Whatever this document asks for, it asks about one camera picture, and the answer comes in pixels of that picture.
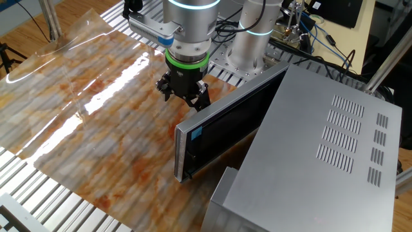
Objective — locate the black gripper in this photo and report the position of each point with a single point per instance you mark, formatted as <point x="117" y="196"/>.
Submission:
<point x="186" y="79"/>

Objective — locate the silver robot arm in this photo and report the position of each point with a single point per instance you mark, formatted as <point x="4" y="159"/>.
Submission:
<point x="193" y="25"/>

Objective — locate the silver microwave oven body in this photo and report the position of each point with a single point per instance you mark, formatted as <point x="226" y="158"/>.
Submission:
<point x="305" y="167"/>

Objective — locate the orange marble pattern mat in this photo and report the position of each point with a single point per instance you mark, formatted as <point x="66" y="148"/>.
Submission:
<point x="112" y="129"/>

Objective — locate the small metal clamp stand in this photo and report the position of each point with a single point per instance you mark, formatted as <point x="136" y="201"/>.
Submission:
<point x="293" y="30"/>

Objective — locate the black monitor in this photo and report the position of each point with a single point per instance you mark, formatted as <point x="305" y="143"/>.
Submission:
<point x="338" y="11"/>

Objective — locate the beige desk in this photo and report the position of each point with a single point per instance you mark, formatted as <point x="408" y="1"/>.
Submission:
<point x="351" y="42"/>

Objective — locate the white calibration marker board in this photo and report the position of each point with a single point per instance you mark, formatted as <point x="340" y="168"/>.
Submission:
<point x="16" y="212"/>

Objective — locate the perforated robot base plate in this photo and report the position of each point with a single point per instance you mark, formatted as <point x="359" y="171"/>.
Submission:
<point x="222" y="64"/>

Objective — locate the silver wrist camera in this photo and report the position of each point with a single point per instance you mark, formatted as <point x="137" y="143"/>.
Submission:
<point x="151" y="29"/>

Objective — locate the aluminium frame post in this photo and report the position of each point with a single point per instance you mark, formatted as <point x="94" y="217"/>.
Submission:
<point x="386" y="61"/>
<point x="51" y="19"/>

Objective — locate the black camera tripod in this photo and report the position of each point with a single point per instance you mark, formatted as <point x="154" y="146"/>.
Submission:
<point x="5" y="58"/>

